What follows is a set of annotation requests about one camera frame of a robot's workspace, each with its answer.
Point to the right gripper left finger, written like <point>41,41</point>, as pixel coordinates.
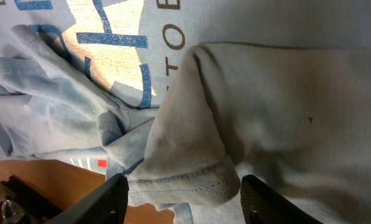
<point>105,205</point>

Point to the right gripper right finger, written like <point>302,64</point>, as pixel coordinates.
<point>262,205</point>

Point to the light blue printed t-shirt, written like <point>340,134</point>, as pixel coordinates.
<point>187,97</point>

